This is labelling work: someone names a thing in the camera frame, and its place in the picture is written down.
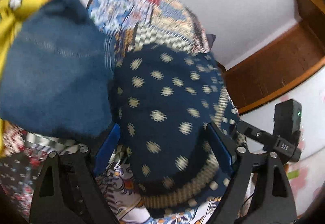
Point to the navy blue dotted garment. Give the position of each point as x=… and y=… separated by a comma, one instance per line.
x=162, y=102

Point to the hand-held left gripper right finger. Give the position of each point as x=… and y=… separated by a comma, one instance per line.
x=224, y=154

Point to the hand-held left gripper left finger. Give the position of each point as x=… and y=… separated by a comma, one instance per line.
x=108, y=149

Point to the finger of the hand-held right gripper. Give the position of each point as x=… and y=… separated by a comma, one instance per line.
x=254, y=132

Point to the patchwork patterned quilt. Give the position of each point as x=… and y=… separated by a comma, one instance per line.
x=142, y=15

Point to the wooden door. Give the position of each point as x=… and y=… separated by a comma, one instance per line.
x=308, y=8

